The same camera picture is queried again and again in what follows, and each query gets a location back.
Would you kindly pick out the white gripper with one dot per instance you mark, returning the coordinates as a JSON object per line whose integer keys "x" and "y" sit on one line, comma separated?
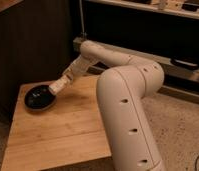
{"x": 76, "y": 69}

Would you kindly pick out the white plastic bottle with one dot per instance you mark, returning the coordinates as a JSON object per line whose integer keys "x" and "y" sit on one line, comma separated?
{"x": 59, "y": 84}

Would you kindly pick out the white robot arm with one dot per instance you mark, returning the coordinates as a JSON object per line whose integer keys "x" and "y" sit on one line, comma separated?
{"x": 119, "y": 92}

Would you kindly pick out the black ceramic bowl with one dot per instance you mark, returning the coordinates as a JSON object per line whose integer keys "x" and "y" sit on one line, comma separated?
{"x": 39, "y": 97}

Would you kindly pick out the metal vertical pole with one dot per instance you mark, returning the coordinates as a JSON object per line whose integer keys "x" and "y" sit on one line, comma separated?
{"x": 83, "y": 31}

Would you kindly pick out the wooden table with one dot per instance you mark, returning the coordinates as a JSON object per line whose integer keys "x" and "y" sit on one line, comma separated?
{"x": 68, "y": 132}

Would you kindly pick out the grey metal shelf beam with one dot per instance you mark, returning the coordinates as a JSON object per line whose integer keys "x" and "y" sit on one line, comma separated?
{"x": 166, "y": 63}

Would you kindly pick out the upper wooden shelf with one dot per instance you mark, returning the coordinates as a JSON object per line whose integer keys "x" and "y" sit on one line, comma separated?
{"x": 160, "y": 7}

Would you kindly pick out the black handle object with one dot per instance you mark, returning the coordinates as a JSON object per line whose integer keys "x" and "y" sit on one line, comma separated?
{"x": 189, "y": 66}

